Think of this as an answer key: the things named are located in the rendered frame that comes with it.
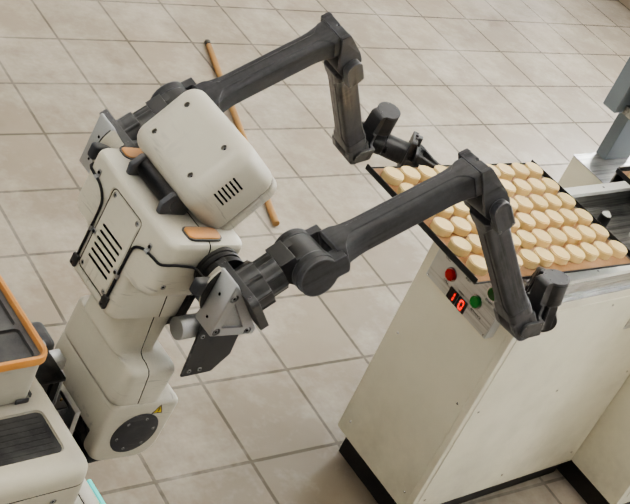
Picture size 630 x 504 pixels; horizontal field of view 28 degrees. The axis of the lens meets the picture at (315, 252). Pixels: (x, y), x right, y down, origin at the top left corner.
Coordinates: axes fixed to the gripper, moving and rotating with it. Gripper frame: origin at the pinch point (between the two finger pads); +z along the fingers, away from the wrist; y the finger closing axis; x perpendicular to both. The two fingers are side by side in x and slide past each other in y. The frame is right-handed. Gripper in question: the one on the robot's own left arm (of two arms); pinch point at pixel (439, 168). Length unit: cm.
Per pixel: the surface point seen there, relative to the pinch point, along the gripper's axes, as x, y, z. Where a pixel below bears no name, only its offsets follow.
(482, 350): 14.6, 32.9, 28.1
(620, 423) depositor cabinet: -27, 64, 86
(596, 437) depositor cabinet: -29, 74, 84
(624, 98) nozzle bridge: -63, -12, 47
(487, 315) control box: 15.7, 22.6, 24.3
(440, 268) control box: 2.6, 23.5, 11.6
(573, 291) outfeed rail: 7.9, 11.5, 41.5
